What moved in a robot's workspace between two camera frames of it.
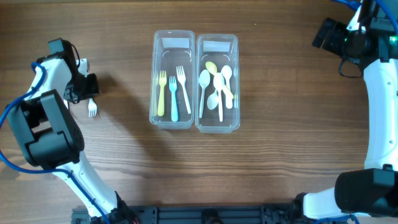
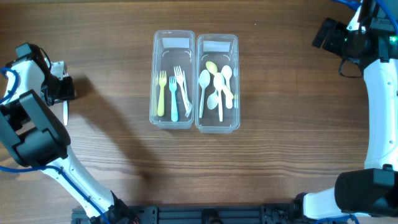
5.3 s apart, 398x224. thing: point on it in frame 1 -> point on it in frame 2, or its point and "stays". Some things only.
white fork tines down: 92,107 -> 188,104
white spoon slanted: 212,100 stays
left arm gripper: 87,89 -> 67,88
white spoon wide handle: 226,73 stays
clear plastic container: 217,83 stays
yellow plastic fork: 162,81 stays
